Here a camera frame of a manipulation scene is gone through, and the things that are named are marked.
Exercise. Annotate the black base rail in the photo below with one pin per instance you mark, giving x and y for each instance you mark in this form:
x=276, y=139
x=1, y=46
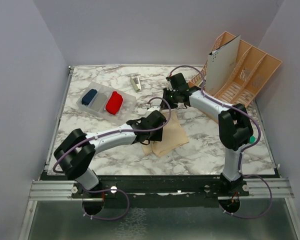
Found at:
x=144, y=191

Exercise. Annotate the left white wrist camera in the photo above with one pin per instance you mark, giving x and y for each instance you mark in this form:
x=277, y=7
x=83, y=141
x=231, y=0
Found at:
x=153, y=108

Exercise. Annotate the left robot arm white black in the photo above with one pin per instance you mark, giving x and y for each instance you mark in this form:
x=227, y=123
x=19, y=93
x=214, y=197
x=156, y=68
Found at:
x=76, y=152

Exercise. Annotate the green grey eraser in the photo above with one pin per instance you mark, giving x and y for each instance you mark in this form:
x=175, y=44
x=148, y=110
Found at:
x=252, y=139

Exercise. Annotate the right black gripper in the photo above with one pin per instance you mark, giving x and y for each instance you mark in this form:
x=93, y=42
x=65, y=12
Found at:
x=165, y=92

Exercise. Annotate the grey rolled underwear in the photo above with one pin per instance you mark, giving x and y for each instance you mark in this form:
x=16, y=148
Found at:
x=99, y=102

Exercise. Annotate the beige underwear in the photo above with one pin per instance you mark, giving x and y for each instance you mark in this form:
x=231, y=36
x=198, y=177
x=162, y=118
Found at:
x=173, y=136

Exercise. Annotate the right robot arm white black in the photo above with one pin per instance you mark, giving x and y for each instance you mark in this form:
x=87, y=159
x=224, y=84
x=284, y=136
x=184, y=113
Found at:
x=234, y=126

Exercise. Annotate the aluminium frame rail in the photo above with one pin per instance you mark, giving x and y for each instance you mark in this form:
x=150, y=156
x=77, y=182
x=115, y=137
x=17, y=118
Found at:
x=269, y=190

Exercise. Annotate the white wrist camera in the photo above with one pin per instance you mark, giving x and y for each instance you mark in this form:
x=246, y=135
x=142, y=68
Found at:
x=168, y=86
x=153, y=108

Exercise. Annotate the red boxer underwear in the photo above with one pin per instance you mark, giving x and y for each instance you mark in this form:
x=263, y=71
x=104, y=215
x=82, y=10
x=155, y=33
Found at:
x=114, y=103

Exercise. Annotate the white folder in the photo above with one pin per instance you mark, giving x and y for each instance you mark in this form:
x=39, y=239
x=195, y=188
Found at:
x=221, y=63

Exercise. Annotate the navy rolled underwear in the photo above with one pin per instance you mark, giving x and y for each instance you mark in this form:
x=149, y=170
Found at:
x=88, y=97

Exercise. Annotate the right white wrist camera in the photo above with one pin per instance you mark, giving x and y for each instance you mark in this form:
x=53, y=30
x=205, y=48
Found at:
x=168, y=86

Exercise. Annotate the clear plastic storage box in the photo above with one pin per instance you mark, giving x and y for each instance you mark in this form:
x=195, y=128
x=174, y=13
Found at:
x=128, y=105

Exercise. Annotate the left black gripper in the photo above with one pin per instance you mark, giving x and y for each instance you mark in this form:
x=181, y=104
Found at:
x=157, y=136

